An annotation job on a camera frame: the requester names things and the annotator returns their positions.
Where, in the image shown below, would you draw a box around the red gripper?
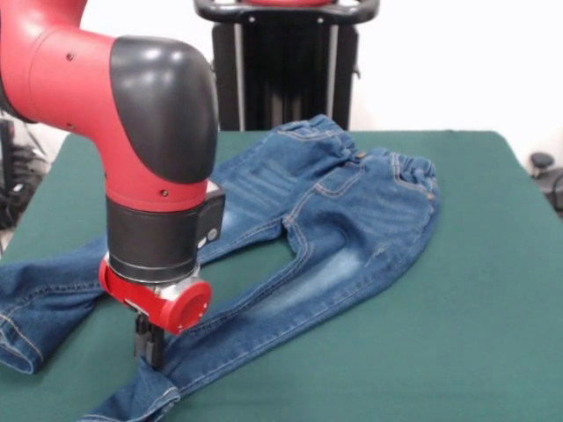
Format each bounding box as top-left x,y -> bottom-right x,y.
97,257 -> 213,369

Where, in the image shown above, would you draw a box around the blue denim jeans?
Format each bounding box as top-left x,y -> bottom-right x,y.
0,113 -> 442,422

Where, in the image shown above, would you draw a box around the dark green table cloth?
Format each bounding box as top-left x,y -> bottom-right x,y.
0,129 -> 563,422

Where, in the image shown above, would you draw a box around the dark grey chair base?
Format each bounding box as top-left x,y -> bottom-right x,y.
532,169 -> 563,207

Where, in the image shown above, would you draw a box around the black round knob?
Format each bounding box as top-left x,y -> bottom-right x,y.
530,151 -> 556,171

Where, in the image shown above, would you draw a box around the black cable tangle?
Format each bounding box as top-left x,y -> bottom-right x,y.
0,122 -> 49,229

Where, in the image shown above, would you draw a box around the black robot pedestal with handle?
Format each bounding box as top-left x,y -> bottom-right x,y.
193,0 -> 380,132

